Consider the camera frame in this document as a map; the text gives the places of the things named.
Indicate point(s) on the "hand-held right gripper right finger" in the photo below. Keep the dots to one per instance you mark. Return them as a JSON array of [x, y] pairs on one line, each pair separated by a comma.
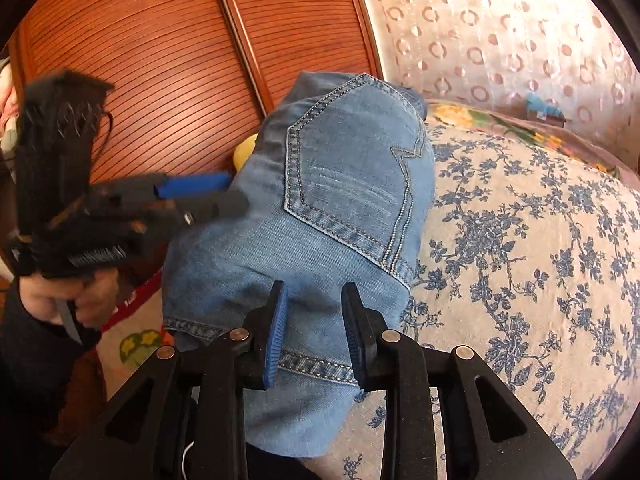
[[356, 340]]

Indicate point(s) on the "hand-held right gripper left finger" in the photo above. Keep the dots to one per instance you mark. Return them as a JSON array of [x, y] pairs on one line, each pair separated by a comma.
[[275, 340]]

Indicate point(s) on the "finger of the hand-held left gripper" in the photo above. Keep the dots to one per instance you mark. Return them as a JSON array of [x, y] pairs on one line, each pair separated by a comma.
[[215, 206], [195, 185]]

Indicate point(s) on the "blue plastic bag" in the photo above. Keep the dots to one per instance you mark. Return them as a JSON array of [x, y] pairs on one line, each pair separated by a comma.
[[542, 102]]

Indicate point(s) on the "circle-patterned sheer curtain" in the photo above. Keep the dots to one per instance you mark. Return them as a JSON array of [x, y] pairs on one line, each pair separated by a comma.
[[500, 35]]

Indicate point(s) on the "blue floral bedsheet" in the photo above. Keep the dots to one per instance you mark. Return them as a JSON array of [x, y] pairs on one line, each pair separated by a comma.
[[525, 260]]

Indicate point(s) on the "colourful floor mat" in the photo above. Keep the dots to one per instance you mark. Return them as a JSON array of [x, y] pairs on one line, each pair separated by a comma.
[[135, 345]]

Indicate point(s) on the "wooden louvered wardrobe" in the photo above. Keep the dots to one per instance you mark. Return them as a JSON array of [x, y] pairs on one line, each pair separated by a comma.
[[175, 60]]

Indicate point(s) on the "person's left forearm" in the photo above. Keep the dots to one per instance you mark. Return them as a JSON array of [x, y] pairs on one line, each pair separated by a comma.
[[30, 370]]

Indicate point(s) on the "person's left hand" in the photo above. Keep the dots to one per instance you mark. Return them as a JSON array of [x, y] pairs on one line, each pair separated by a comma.
[[95, 300]]

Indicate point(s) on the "light blue jeans pants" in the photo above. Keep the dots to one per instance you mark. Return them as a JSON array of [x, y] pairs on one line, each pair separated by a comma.
[[340, 185]]

